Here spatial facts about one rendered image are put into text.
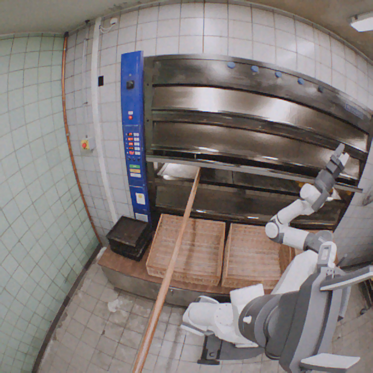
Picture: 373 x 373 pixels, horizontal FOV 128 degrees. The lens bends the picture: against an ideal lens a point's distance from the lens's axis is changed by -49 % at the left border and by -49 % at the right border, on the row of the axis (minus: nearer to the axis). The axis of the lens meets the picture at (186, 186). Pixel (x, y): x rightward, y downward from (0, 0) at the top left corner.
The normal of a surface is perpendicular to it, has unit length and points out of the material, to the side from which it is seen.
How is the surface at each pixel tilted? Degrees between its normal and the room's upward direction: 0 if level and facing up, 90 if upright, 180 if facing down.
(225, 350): 0
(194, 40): 90
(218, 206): 70
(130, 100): 90
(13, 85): 90
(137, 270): 0
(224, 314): 29
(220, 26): 90
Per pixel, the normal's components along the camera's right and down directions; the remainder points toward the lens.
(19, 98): 0.98, 0.13
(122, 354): 0.04, -0.85
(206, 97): -0.17, 0.18
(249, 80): -0.19, 0.50
